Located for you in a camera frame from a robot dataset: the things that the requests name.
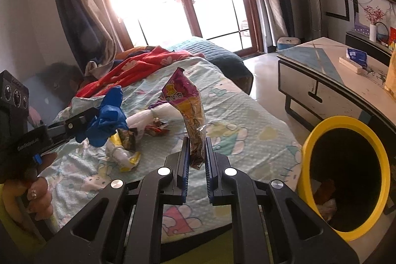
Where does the yellow and white wrapper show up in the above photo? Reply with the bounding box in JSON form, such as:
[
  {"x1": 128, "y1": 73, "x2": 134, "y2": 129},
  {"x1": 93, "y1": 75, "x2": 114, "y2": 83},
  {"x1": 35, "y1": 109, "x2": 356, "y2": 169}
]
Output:
[{"x1": 105, "y1": 131, "x2": 142, "y2": 172}]

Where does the black television cabinet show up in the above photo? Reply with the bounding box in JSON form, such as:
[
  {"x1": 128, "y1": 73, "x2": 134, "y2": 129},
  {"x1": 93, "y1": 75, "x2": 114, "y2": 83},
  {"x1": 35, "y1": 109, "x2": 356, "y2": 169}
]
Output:
[{"x1": 345, "y1": 30, "x2": 396, "y2": 67}]

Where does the blue tissue pack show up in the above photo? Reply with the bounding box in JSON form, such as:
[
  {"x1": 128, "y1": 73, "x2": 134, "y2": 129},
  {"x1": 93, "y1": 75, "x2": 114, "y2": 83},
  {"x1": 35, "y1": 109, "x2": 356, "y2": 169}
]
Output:
[{"x1": 346, "y1": 48, "x2": 369, "y2": 68}]

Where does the red printed blanket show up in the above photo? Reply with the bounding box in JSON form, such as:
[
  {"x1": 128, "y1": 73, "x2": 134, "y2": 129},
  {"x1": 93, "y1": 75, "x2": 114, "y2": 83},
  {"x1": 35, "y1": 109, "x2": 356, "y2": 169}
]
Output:
[{"x1": 76, "y1": 47, "x2": 205, "y2": 99}]

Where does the small blue and white bin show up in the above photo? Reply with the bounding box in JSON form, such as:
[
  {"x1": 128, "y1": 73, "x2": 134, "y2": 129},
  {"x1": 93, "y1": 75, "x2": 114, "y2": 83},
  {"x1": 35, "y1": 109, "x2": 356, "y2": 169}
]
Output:
[{"x1": 276, "y1": 37, "x2": 301, "y2": 51}]

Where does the purple and yellow snack packet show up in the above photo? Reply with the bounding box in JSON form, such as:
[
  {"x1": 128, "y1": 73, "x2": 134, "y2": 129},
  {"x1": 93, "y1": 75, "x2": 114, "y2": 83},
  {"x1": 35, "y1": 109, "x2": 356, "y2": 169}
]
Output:
[{"x1": 161, "y1": 67, "x2": 207, "y2": 170}]

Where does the white power strip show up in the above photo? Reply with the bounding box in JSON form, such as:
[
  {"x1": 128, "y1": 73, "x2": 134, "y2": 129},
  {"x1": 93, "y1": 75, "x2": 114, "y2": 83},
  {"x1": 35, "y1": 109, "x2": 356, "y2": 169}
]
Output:
[{"x1": 339, "y1": 56, "x2": 363, "y2": 74}]

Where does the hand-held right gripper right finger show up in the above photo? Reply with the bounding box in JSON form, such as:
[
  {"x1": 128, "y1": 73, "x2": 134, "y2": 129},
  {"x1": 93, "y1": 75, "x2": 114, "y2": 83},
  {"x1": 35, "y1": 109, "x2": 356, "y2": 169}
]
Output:
[{"x1": 206, "y1": 137, "x2": 361, "y2": 264}]

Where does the yellow rimmed black bin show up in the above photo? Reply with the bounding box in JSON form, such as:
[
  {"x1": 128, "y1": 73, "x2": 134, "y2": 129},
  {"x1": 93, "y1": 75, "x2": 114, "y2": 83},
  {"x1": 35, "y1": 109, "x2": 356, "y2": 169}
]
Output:
[{"x1": 297, "y1": 116, "x2": 391, "y2": 242}]

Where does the person's left hand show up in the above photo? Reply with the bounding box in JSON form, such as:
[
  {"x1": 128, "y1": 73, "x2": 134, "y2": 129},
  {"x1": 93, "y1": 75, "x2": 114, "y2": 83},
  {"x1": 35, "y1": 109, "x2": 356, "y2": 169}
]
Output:
[{"x1": 1, "y1": 153, "x2": 58, "y2": 224}]

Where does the purple box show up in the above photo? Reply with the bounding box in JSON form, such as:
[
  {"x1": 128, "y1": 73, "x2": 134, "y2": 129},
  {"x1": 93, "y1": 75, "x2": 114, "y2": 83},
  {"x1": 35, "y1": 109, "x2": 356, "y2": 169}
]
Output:
[{"x1": 354, "y1": 12, "x2": 372, "y2": 37}]

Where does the yellow paper bag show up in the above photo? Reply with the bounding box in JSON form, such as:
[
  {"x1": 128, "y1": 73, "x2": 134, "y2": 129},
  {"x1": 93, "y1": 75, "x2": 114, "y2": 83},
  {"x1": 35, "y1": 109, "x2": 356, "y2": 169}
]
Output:
[{"x1": 384, "y1": 49, "x2": 396, "y2": 91}]

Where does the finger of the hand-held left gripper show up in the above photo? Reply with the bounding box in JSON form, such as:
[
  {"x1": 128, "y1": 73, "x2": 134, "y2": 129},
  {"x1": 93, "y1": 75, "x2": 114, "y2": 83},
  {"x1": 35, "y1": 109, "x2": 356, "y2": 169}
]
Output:
[
  {"x1": 57, "y1": 107, "x2": 101, "y2": 130},
  {"x1": 46, "y1": 126, "x2": 92, "y2": 144}
]

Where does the beige crumpled cloth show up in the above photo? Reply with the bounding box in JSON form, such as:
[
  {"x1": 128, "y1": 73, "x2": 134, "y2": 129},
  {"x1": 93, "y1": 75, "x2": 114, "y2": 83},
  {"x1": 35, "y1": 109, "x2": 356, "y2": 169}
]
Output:
[{"x1": 84, "y1": 58, "x2": 106, "y2": 77}]

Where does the round black framed ornament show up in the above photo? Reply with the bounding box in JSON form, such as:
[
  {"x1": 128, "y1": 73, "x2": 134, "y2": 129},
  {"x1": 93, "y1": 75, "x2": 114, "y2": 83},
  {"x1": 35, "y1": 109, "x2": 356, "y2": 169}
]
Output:
[{"x1": 375, "y1": 21, "x2": 390, "y2": 45}]

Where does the blue wrapper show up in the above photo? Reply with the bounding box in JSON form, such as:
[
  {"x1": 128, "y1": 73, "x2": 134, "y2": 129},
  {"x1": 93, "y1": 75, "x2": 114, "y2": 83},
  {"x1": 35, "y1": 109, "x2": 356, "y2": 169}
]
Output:
[{"x1": 74, "y1": 85, "x2": 129, "y2": 147}]

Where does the cartoon printed bed sheet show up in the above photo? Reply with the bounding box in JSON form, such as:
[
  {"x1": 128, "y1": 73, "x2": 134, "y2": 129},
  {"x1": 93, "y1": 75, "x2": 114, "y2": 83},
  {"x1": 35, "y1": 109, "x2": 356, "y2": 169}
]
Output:
[{"x1": 28, "y1": 55, "x2": 302, "y2": 237}]

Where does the small red wrapper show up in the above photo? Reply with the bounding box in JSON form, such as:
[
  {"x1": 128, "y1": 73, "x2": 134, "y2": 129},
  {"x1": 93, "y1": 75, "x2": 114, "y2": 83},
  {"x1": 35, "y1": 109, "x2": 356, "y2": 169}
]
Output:
[{"x1": 145, "y1": 118, "x2": 170, "y2": 137}]

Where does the white coffee table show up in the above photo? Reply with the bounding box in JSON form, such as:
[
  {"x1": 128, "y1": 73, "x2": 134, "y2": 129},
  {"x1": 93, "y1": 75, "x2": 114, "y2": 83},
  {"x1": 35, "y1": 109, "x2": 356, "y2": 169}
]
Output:
[{"x1": 276, "y1": 37, "x2": 396, "y2": 141}]

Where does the purple wrapper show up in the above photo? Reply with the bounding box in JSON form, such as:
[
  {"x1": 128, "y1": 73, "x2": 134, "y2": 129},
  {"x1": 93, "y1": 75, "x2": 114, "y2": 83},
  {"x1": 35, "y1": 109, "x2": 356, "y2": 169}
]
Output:
[{"x1": 148, "y1": 99, "x2": 168, "y2": 110}]

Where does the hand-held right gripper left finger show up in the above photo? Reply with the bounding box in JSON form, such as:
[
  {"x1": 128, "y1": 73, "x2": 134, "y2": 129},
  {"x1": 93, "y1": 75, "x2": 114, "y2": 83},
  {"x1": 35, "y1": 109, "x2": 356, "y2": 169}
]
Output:
[{"x1": 35, "y1": 137, "x2": 190, "y2": 264}]

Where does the white printed plastic bag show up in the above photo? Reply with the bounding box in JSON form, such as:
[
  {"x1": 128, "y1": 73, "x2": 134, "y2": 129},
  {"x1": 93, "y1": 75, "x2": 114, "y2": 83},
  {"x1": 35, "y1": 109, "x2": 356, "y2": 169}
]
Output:
[{"x1": 125, "y1": 105, "x2": 174, "y2": 141}]

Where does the teal quilted bed cover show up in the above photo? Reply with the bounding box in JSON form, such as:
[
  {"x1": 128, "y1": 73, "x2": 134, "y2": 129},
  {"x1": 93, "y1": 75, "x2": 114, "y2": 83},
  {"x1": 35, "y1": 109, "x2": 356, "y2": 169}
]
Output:
[{"x1": 167, "y1": 37, "x2": 254, "y2": 94}]

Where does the white vase with red flowers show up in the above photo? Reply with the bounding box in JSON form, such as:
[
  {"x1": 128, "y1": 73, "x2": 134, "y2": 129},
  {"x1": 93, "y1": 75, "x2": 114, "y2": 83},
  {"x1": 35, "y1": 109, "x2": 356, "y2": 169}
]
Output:
[{"x1": 363, "y1": 6, "x2": 386, "y2": 42}]

